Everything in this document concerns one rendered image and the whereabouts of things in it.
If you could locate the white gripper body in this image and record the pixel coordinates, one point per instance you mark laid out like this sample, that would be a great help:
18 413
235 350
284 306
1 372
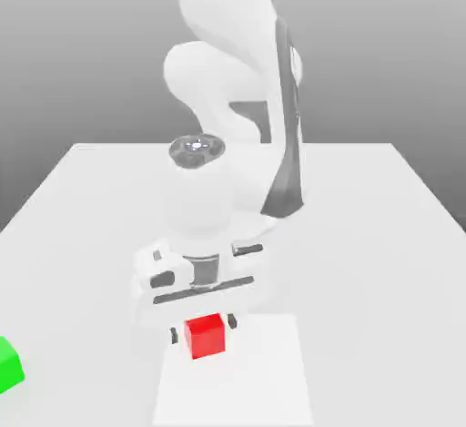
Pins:
204 303

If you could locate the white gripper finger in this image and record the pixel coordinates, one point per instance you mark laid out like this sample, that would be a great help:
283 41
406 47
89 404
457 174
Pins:
232 320
174 336

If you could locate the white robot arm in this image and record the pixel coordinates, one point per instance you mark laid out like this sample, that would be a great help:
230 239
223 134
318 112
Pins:
218 81

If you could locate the small red cube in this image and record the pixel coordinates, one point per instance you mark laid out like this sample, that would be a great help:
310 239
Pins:
204 337

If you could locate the small green cube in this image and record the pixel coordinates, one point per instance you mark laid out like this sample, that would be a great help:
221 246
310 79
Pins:
9 367

